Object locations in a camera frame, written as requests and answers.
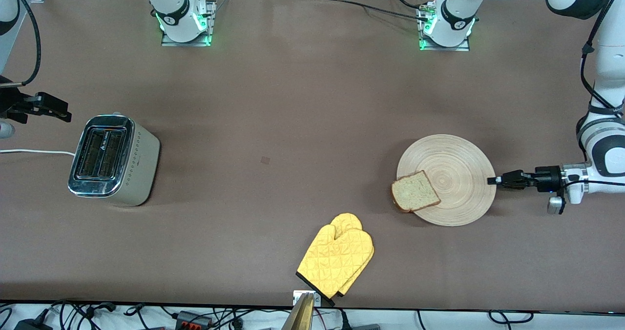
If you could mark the black and red connector box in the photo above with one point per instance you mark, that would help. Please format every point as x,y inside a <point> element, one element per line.
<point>193,319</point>

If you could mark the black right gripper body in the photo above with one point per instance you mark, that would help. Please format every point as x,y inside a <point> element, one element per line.
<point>10,106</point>

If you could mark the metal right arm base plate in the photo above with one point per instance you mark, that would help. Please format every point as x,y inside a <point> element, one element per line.
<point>168,42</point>

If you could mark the silver two-slot toaster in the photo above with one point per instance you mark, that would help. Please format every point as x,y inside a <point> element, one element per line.
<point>141,164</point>

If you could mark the brown-crusted bread slice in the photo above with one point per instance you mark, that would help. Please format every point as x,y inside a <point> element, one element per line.
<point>415,191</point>

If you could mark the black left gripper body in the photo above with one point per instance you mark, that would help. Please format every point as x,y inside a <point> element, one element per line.
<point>549,177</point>

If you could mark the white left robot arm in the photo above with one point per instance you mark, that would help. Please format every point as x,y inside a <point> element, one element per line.
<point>610,61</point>

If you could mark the round light wooden plate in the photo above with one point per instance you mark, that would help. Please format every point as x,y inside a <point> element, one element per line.
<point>449,174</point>

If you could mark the gold metal camera mount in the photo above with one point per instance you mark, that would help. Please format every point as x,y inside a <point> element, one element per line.
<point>300,318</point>

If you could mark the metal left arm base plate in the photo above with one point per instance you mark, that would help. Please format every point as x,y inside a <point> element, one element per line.
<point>461,48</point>

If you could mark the small silver metal bracket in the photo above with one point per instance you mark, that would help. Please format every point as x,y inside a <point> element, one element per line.
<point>296,298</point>

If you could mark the yellow quilted oven mitt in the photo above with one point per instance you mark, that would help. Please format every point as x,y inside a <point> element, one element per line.
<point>368,257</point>
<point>332,257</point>

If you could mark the black power adapter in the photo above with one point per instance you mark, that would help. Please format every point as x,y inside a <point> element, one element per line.
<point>31,325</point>

